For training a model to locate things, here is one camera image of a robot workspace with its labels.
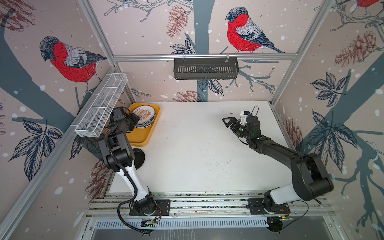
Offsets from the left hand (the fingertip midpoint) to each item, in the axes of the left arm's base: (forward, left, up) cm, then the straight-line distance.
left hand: (136, 116), depth 98 cm
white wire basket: (-20, +11, +19) cm, 30 cm away
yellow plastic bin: (-11, -2, -8) cm, 14 cm away
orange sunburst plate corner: (+7, -5, -6) cm, 10 cm away
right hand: (-11, -58, +6) cm, 59 cm away
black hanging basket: (+29, -47, +17) cm, 58 cm away
